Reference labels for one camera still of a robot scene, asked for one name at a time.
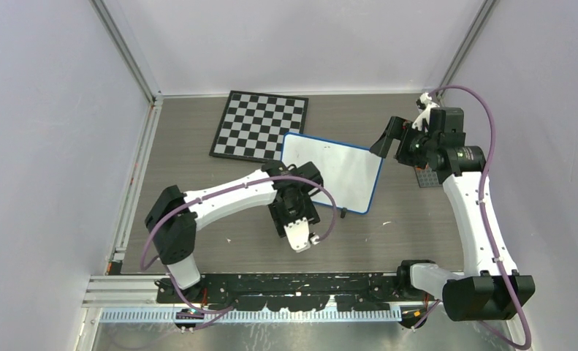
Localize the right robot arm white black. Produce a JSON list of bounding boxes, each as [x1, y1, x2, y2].
[[370, 107, 536, 321]]

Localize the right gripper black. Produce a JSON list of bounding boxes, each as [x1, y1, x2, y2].
[[370, 116, 438, 170]]

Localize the aluminium front frame rail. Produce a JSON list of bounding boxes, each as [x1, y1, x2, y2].
[[83, 275, 435, 308]]

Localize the slotted cable duct strip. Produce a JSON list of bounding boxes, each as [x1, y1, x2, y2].
[[99, 306, 402, 323]]

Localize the grey studded base plate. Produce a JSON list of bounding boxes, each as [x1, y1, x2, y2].
[[414, 167, 441, 188]]

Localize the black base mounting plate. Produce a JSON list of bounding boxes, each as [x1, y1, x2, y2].
[[156, 272, 430, 314]]

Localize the black white checkerboard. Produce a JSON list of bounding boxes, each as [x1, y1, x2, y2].
[[209, 90, 309, 163]]

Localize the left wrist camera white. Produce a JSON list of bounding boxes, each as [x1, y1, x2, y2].
[[284, 217, 319, 253]]

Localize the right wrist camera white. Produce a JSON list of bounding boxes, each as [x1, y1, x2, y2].
[[412, 92, 439, 131]]

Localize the whiteboard with blue frame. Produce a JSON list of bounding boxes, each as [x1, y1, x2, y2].
[[281, 132, 384, 214]]

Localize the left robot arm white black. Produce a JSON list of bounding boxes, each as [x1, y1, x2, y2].
[[143, 161, 325, 303]]

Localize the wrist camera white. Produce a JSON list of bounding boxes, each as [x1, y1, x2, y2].
[[412, 92, 439, 131], [284, 217, 319, 253]]

